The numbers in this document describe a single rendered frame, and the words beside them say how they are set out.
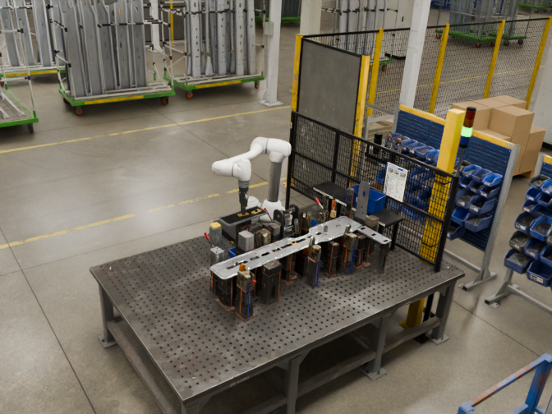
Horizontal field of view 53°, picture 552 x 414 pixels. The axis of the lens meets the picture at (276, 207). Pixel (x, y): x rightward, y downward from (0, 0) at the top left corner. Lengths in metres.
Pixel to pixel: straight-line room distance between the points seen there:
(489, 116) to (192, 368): 6.03
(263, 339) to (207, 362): 0.42
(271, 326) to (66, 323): 2.04
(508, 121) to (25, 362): 6.52
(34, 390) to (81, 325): 0.76
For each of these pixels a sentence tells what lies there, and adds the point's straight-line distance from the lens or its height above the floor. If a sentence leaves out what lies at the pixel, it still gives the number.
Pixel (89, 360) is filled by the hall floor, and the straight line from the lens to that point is 4.79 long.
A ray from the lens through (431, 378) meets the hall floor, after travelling 4.77.
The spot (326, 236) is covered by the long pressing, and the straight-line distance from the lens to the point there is 4.35.
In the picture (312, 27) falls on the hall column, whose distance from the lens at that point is 11.70.
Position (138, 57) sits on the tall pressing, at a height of 0.80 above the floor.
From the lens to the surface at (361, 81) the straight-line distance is 6.10.
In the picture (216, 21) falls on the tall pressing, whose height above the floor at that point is 1.37.
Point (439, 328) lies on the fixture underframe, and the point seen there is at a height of 0.14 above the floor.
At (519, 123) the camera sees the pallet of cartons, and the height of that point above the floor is 0.93.
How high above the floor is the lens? 3.13
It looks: 27 degrees down
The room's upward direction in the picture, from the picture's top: 3 degrees clockwise
